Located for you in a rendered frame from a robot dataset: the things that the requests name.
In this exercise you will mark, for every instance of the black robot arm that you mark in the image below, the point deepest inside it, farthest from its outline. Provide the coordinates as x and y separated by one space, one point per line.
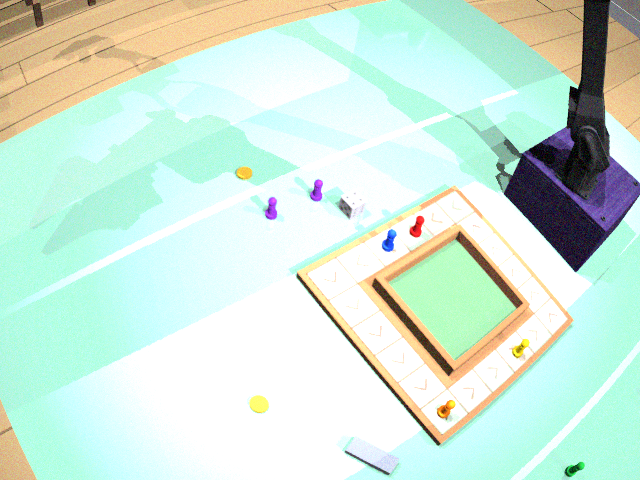
590 154

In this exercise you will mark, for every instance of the white die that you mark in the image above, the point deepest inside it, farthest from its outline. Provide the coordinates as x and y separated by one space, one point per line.
352 204

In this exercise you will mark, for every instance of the purple pawn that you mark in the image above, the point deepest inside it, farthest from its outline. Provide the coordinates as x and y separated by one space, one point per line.
271 212
316 194

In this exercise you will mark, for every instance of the green pawn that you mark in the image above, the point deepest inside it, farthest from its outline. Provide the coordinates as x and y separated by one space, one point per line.
572 469

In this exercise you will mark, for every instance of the square orange board game track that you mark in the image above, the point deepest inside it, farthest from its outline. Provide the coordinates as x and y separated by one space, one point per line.
377 367

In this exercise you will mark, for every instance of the blue pawn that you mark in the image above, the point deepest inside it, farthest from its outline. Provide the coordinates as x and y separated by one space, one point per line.
388 244

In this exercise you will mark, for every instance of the red pawn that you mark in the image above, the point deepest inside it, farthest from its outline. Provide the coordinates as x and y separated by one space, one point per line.
416 230

